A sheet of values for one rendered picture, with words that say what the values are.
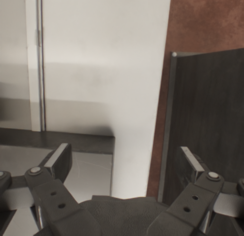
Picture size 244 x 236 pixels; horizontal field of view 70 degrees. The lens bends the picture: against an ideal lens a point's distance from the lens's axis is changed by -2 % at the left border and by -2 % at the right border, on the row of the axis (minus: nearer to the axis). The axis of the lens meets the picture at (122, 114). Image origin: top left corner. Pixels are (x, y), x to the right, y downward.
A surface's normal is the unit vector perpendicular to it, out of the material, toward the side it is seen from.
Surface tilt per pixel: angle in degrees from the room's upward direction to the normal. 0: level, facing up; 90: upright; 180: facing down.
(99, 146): 90
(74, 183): 0
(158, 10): 0
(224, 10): 0
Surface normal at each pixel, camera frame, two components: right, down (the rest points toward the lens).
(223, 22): -0.01, 0.26
